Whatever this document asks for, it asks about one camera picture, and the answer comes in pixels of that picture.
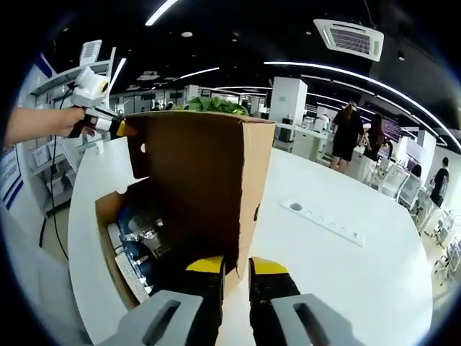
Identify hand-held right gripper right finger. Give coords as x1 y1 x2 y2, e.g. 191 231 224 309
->
248 256 365 346

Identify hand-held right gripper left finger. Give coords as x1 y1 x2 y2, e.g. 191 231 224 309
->
97 255 227 346

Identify small white carton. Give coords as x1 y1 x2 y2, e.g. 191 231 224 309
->
107 222 151 304

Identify white-label soft item wipes packet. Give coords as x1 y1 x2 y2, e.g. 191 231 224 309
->
117 205 170 285

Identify brown cardboard shoe box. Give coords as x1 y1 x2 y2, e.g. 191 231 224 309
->
95 110 277 311

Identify person's left hand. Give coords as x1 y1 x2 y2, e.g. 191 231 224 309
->
53 106 97 140

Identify white ribbed appliance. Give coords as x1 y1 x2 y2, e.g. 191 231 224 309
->
79 40 103 68

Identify grey metal shelf rack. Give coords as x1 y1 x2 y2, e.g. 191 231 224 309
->
19 46 120 217

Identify white table socket strip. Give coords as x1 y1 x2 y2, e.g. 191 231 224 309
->
279 197 366 247

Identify green plant in white pot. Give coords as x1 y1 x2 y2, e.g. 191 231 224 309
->
187 95 250 117

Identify grey mesh office chair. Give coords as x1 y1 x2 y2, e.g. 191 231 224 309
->
1 230 93 346

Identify row of white office chairs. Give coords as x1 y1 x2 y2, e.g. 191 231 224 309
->
374 158 461 285

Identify ceiling air conditioner unit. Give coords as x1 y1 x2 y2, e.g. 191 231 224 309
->
313 17 385 63

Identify long ceiling light strip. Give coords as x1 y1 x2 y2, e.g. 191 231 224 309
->
264 60 461 145

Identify black cable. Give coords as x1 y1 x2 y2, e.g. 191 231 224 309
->
38 84 79 260

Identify blue striped wall poster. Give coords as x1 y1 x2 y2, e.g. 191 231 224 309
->
0 143 25 212

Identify purple wall screen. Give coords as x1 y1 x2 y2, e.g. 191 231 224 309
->
381 118 402 143

